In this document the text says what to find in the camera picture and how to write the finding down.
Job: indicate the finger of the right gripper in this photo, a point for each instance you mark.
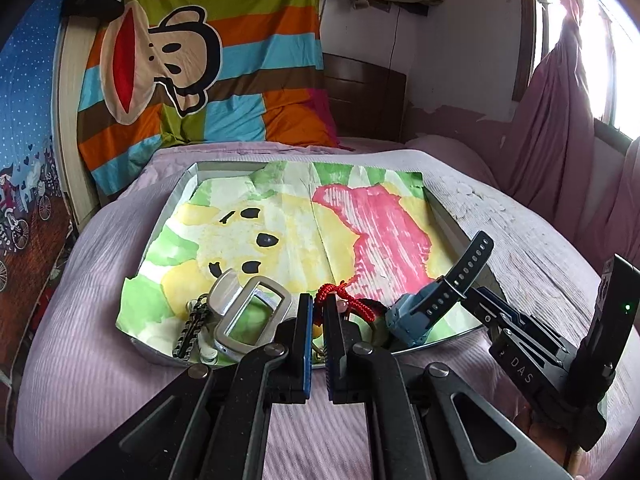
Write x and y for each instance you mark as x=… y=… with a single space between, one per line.
x=556 y=358
x=498 y=316

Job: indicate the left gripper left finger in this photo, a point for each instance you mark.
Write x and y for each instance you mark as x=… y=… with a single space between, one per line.
x=210 y=423

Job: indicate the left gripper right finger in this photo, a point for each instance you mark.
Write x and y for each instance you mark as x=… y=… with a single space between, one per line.
x=425 y=423

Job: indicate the blue smart watch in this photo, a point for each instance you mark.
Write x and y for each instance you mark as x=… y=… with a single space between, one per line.
x=412 y=316

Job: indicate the black white paracord keychain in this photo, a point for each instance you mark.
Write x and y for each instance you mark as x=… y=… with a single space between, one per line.
x=199 y=315

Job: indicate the yellow bead charm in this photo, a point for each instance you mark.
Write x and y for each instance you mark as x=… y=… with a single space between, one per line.
x=316 y=331

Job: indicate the person's right hand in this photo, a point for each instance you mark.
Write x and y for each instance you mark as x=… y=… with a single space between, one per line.
x=552 y=442

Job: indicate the silver metal belt buckle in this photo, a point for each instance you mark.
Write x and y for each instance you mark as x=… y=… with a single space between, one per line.
x=246 y=316

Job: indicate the grey shallow cardboard box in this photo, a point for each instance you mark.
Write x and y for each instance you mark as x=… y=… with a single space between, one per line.
x=310 y=254

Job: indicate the colourful painted paper sheet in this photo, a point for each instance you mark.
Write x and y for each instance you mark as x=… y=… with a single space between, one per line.
x=295 y=239

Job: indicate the pink bed cover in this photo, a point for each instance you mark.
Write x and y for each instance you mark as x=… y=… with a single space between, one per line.
x=83 y=377

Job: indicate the pink curtain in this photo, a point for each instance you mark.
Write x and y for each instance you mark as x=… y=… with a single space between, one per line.
x=545 y=161

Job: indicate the blue bicycle print wardrobe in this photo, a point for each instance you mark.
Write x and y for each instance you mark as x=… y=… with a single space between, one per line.
x=34 y=217

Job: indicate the window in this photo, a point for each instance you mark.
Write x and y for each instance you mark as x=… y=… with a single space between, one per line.
x=609 y=50

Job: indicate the striped monkey blanket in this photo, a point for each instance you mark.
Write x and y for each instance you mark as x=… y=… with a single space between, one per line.
x=176 y=72

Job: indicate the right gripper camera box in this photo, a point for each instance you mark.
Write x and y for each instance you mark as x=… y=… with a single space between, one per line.
x=594 y=366

